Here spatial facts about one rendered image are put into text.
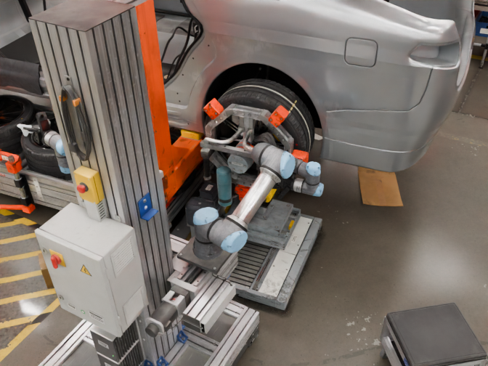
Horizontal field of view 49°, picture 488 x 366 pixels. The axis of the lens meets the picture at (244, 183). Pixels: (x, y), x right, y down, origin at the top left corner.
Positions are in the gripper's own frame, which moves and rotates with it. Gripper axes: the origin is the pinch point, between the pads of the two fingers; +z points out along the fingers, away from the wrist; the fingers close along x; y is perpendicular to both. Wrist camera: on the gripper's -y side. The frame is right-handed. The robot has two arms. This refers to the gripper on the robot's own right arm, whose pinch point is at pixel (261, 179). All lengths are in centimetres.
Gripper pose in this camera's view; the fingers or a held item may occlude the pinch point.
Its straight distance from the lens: 300.8
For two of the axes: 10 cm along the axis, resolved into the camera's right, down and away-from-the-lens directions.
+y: -0.2, -7.9, -6.2
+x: -3.8, 5.8, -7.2
